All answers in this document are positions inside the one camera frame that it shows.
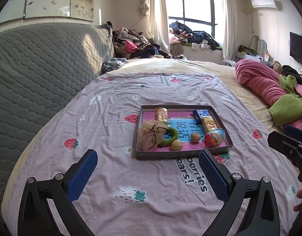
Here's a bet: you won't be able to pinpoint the red egg-shaped candy pack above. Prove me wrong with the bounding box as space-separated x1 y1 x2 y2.
204 128 225 148

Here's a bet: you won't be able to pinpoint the yellow snack packet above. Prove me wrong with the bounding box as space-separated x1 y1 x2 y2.
201 116 218 133

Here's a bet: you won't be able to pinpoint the blue snack packet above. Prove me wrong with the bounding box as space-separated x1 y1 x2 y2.
192 109 211 125

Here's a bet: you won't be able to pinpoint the walnut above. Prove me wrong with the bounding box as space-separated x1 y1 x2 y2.
171 140 183 151
190 132 201 143

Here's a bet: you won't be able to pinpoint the green fuzzy ring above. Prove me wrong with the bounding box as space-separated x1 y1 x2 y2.
157 126 179 149

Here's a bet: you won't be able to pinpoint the orange biscuit packet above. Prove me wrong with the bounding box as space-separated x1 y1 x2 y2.
156 107 168 123

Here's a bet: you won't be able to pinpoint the beige drawstring mesh pouch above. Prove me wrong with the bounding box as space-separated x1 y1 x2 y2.
137 119 169 151

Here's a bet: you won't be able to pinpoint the person's right hand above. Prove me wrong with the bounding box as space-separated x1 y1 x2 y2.
293 189 302 212

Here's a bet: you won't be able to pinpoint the green fleece blanket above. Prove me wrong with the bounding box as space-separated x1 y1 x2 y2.
269 75 302 127

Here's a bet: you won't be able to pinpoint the pink rolled blanket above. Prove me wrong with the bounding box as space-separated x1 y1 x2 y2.
235 59 302 130

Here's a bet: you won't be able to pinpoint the black television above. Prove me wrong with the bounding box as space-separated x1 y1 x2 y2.
289 32 302 63

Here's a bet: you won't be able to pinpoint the pink and blue book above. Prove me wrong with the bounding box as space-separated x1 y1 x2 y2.
142 110 229 152

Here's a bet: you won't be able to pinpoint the white air conditioner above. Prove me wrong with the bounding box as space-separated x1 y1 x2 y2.
251 0 280 11

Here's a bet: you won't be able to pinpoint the clothes pile on windowsill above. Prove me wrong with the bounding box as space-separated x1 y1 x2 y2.
169 21 222 51

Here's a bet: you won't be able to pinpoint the grey quilted headboard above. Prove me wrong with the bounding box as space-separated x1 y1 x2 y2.
0 22 114 218

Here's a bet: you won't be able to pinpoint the clothes pile beside bed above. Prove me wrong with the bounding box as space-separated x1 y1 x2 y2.
100 27 172 75

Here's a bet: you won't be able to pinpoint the cream window curtain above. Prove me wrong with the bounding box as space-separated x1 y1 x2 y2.
138 0 170 53

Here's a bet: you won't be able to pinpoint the wall painting panels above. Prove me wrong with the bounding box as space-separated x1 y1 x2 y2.
0 0 94 24

